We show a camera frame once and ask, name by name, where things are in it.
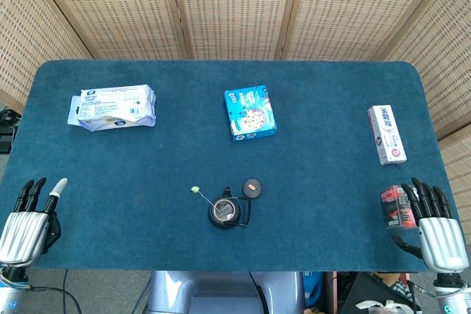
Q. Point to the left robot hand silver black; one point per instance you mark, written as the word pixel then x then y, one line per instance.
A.
pixel 22 237

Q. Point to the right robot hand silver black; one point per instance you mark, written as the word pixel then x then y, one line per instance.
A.
pixel 441 242

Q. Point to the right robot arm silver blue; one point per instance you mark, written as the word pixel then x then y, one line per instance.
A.
pixel 449 297

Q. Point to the black teapot lid copper knob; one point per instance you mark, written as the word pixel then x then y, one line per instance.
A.
pixel 252 190

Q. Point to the red black clear package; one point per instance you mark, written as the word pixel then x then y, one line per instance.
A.
pixel 395 207

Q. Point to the black electronic equipment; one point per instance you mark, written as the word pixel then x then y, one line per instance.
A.
pixel 5 141

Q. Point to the white pink toothpaste box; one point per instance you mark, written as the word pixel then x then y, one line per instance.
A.
pixel 386 134

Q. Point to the white wet wipes pack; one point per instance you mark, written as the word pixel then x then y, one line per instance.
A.
pixel 114 106

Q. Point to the silver blue robot torso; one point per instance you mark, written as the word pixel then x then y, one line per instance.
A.
pixel 221 292

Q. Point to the blue felt table cloth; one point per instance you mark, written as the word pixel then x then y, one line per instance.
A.
pixel 235 159

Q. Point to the blue cookie box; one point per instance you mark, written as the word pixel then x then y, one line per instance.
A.
pixel 250 115

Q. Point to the woven bamboo folding screen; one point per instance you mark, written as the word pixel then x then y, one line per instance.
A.
pixel 235 9

